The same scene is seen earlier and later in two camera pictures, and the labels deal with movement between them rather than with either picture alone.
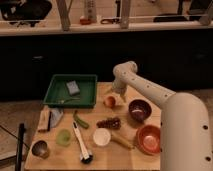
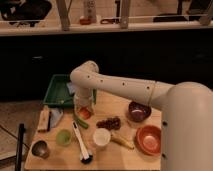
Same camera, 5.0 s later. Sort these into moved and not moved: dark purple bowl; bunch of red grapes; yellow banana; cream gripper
Moved: cream gripper
Not moved: bunch of red grapes; yellow banana; dark purple bowl
